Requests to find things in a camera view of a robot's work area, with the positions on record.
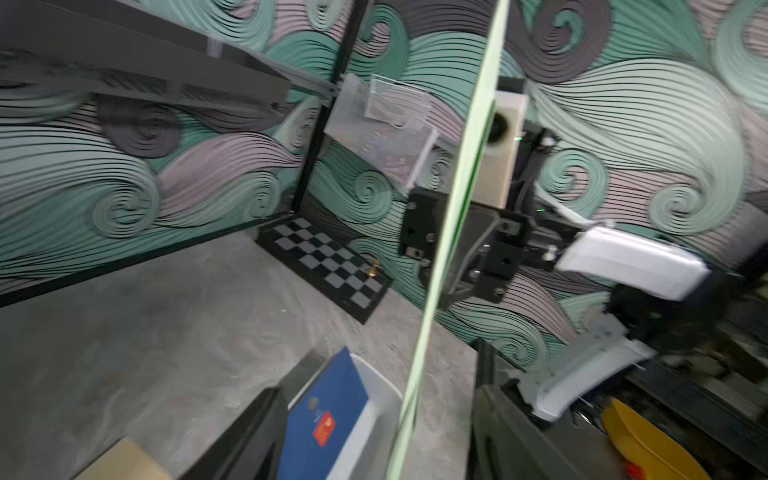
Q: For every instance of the dark blue envelope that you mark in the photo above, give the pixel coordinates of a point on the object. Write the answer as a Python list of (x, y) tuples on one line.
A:
[(319, 425)]

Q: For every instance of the light green envelope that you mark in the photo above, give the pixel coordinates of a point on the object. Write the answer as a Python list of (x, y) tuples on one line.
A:
[(467, 162)]

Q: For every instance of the gold chess piece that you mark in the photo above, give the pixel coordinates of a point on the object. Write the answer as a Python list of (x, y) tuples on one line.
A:
[(373, 271)]

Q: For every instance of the tan kraft envelope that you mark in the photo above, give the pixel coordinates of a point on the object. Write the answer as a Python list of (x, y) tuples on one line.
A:
[(125, 460)]

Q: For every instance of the black wall shelf tray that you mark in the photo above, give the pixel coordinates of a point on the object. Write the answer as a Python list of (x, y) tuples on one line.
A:
[(120, 49)]

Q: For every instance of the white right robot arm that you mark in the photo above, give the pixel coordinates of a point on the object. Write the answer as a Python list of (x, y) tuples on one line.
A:
[(664, 299)]

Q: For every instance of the white plastic storage box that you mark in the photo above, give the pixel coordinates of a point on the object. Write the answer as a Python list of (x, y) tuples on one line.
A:
[(366, 452)]

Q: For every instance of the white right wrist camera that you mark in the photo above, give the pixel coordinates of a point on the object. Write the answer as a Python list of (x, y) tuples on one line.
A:
[(497, 167)]

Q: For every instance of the black white chessboard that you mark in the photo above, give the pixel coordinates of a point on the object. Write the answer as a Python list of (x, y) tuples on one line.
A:
[(331, 268)]

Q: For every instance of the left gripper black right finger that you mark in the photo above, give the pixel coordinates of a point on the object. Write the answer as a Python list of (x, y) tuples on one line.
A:
[(506, 444)]

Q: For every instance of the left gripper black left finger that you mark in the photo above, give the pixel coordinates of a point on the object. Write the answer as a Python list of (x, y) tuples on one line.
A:
[(251, 447)]

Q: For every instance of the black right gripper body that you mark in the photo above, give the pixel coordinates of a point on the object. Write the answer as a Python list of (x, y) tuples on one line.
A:
[(489, 248)]

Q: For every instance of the clear acrylic wall bin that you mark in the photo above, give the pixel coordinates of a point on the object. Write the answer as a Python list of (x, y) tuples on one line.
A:
[(384, 122)]

